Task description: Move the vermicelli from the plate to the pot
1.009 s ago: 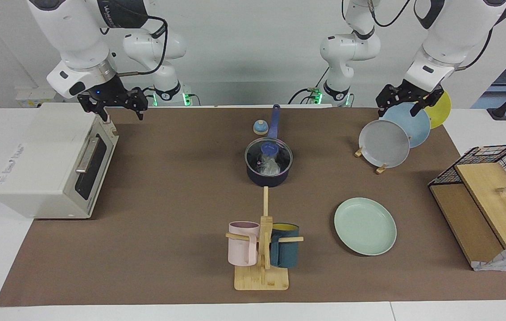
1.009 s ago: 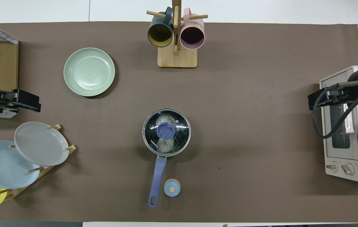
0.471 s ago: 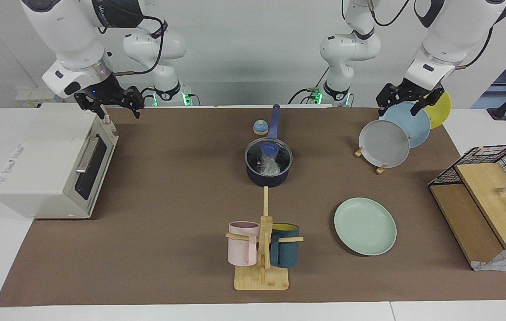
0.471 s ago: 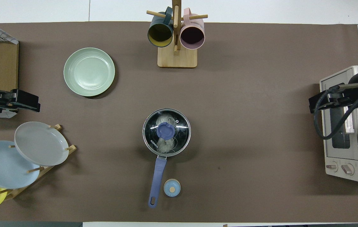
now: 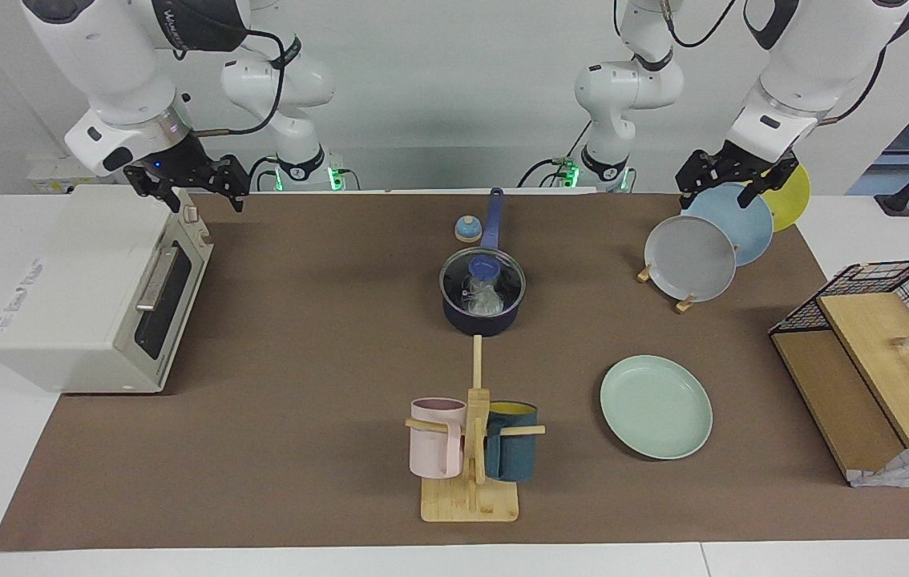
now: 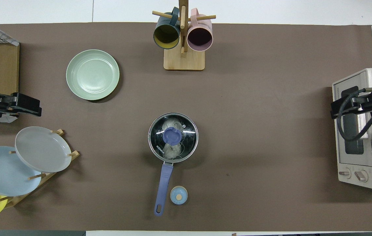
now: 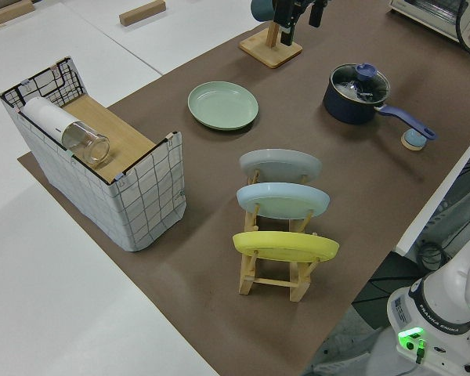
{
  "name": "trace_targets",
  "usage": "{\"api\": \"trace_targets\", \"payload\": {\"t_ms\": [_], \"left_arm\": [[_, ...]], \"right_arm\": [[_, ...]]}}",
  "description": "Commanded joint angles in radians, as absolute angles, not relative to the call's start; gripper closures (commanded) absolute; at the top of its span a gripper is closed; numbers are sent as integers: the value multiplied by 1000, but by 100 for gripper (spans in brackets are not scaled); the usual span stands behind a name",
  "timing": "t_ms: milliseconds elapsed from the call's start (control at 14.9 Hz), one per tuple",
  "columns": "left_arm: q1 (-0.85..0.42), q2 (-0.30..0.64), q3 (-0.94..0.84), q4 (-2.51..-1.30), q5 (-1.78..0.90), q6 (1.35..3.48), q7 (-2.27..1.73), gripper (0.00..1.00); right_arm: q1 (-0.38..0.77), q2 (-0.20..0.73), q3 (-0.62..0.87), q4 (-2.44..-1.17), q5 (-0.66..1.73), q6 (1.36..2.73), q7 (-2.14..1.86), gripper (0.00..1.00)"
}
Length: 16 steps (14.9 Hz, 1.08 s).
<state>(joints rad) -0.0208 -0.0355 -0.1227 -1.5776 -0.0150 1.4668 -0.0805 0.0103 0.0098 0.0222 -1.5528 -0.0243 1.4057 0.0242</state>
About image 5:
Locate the black left base cable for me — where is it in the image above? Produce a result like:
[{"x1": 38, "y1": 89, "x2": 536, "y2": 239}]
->
[{"x1": 516, "y1": 156, "x2": 576, "y2": 189}]

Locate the light blue plate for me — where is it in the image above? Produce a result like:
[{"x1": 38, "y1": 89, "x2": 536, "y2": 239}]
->
[{"x1": 681, "y1": 183, "x2": 774, "y2": 267}]

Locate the wooden plate rack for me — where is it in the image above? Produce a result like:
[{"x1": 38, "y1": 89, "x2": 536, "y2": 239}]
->
[{"x1": 636, "y1": 260, "x2": 697, "y2": 313}]

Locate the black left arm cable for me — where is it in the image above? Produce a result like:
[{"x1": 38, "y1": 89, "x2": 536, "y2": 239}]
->
[{"x1": 817, "y1": 44, "x2": 890, "y2": 125}]

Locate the black right base cable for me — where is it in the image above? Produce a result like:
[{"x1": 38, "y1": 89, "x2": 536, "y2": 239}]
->
[{"x1": 244, "y1": 156, "x2": 279, "y2": 193}]

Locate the brown table mat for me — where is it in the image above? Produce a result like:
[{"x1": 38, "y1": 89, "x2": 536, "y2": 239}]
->
[{"x1": 0, "y1": 192, "x2": 909, "y2": 552}]

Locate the dark wooden board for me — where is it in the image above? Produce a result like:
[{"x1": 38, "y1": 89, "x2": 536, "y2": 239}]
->
[{"x1": 772, "y1": 330, "x2": 904, "y2": 482}]

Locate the black wire basket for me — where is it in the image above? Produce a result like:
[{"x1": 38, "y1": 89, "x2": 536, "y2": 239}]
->
[{"x1": 769, "y1": 259, "x2": 909, "y2": 369}]

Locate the teal mug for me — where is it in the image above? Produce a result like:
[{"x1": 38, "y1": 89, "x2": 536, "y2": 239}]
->
[{"x1": 484, "y1": 401, "x2": 539, "y2": 482}]

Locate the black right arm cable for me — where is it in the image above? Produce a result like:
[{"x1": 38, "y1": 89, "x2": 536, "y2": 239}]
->
[{"x1": 196, "y1": 29, "x2": 288, "y2": 137}]

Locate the black base cable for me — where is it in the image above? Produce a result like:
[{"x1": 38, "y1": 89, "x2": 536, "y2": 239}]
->
[
  {"x1": 244, "y1": 156, "x2": 279, "y2": 193},
  {"x1": 516, "y1": 156, "x2": 576, "y2": 189}
]

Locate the white toaster oven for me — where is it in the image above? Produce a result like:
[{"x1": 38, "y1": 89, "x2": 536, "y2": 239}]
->
[{"x1": 0, "y1": 186, "x2": 215, "y2": 395}]

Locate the pink mug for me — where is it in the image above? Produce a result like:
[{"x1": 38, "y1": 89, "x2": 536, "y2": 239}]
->
[{"x1": 410, "y1": 397, "x2": 467, "y2": 480}]

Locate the mint green plate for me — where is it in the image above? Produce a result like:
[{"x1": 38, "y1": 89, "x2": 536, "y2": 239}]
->
[{"x1": 600, "y1": 355, "x2": 713, "y2": 461}]

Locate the yellow plate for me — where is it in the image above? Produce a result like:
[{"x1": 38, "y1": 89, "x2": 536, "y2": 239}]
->
[{"x1": 743, "y1": 164, "x2": 811, "y2": 233}]

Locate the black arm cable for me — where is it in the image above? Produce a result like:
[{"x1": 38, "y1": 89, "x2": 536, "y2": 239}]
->
[
  {"x1": 817, "y1": 44, "x2": 890, "y2": 125},
  {"x1": 196, "y1": 29, "x2": 288, "y2": 137}
]

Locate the glass lid with blue knob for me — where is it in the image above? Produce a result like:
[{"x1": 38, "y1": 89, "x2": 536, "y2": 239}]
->
[{"x1": 438, "y1": 248, "x2": 527, "y2": 318}]

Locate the light wooden board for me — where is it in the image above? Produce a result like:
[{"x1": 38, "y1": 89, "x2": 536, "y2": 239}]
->
[{"x1": 817, "y1": 292, "x2": 909, "y2": 448}]

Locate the grey plate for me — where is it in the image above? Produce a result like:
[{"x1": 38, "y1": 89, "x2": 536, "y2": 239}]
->
[{"x1": 644, "y1": 215, "x2": 737, "y2": 303}]

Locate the wooden mug rack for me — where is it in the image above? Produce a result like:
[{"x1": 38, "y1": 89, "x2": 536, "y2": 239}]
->
[{"x1": 405, "y1": 335, "x2": 546, "y2": 523}]

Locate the dark blue saucepan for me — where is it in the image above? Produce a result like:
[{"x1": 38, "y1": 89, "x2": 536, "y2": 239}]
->
[{"x1": 438, "y1": 188, "x2": 527, "y2": 337}]

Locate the white power strip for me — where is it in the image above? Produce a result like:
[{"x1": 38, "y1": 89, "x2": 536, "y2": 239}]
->
[{"x1": 27, "y1": 156, "x2": 115, "y2": 193}]

